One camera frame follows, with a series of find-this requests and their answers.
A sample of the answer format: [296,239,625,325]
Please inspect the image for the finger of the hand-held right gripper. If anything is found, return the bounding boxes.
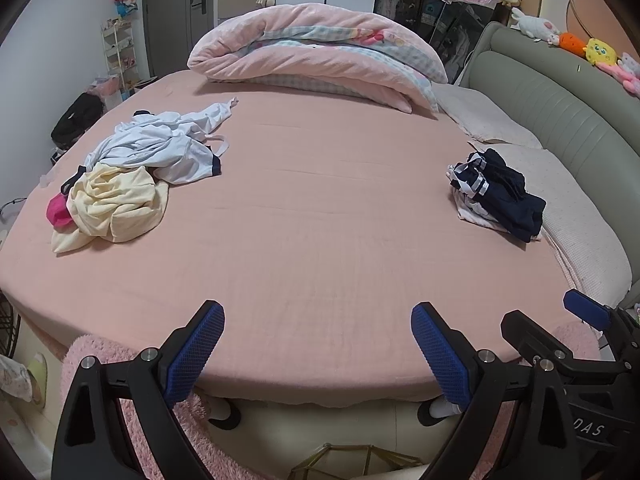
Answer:
[501,310,631,387]
[563,289,640,361]

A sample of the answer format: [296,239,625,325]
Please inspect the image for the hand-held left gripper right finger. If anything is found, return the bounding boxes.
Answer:
[410,301,581,480]

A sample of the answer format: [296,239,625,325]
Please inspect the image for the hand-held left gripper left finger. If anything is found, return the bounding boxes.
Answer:
[51,300,226,480]

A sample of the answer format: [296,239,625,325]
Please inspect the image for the white t-shirt navy trim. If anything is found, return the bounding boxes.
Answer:
[85,120,223,186]

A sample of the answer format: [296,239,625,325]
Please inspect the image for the stack of folded navy clothes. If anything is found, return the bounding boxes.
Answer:
[446,147,547,243]

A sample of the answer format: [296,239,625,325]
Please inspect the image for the black white shoe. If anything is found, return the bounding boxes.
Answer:
[207,400,243,431]
[416,400,463,426]

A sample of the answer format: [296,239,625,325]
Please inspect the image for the green slipper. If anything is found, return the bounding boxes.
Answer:
[27,352,48,401]

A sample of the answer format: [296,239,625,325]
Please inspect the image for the pale yellow garment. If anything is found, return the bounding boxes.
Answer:
[51,165,171,255]

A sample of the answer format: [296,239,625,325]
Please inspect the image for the white patterned cloth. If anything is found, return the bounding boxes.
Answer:
[0,355,36,403]

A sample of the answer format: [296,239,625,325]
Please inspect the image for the bright pink garment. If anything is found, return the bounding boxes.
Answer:
[46,192,73,231]

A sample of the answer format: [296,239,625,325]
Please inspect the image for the grey-green padded headboard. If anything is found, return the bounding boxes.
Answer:
[457,22,640,286]

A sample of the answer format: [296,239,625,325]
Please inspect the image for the pink plush toy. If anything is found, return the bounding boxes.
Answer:
[600,52,640,96]

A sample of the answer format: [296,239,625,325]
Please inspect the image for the yellow sponge plush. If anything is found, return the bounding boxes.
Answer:
[585,37,623,68]

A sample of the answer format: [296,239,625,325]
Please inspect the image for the black bag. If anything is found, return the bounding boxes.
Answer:
[51,92,105,150]

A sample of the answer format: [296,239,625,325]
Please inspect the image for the orange carrot plush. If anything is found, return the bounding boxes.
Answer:
[557,32,591,56]

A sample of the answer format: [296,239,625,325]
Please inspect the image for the pink storage box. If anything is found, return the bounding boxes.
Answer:
[87,76,126,106]

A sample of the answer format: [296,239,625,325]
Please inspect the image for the white rabbit plush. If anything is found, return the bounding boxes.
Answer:
[510,7,561,46]

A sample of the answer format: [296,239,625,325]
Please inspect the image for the white shelf rack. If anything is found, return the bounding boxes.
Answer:
[101,19,138,96]

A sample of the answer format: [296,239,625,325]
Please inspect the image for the folded pink quilt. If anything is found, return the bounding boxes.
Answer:
[187,2,448,113]

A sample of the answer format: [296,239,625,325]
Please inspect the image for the grey door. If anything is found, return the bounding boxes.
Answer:
[142,0,221,78]

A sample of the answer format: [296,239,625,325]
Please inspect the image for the beige cabinet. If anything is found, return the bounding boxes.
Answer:
[217,0,276,23]

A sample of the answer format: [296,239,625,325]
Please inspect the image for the gold wire frame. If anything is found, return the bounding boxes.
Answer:
[290,442,426,480]

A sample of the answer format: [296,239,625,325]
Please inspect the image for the black wire fan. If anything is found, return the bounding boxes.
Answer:
[0,295,21,361]

